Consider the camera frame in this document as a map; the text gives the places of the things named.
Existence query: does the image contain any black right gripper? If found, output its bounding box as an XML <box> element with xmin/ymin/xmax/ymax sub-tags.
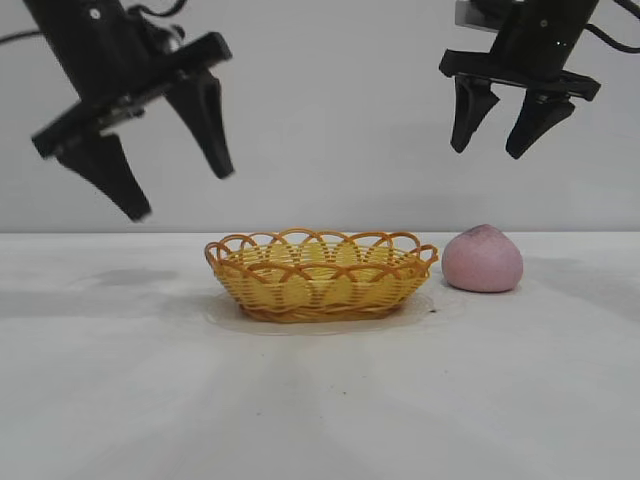
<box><xmin>438</xmin><ymin>0</ymin><xmax>602</xmax><ymax>160</ymax></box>

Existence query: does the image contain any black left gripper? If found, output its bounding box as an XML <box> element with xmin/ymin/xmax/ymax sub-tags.
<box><xmin>22</xmin><ymin>0</ymin><xmax>236</xmax><ymax>224</ymax></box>

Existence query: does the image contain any pink peach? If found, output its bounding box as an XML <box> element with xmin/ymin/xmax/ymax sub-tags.
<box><xmin>440</xmin><ymin>223</ymin><xmax>524</xmax><ymax>293</ymax></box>

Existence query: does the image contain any yellow woven plastic basket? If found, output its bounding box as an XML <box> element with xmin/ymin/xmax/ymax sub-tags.
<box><xmin>203</xmin><ymin>228</ymin><xmax>440</xmax><ymax>324</ymax></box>

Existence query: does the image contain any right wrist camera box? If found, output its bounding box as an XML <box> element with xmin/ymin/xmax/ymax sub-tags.
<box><xmin>453</xmin><ymin>0</ymin><xmax>521</xmax><ymax>34</ymax></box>

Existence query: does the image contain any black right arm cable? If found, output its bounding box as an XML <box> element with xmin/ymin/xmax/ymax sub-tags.
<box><xmin>587</xmin><ymin>22</ymin><xmax>640</xmax><ymax>54</ymax></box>

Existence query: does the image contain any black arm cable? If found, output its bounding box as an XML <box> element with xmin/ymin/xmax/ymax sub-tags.
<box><xmin>0</xmin><ymin>29</ymin><xmax>44</xmax><ymax>49</ymax></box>
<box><xmin>587</xmin><ymin>22</ymin><xmax>640</xmax><ymax>54</ymax></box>

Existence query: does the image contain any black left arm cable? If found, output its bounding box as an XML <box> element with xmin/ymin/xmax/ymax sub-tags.
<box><xmin>0</xmin><ymin>29</ymin><xmax>44</xmax><ymax>49</ymax></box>

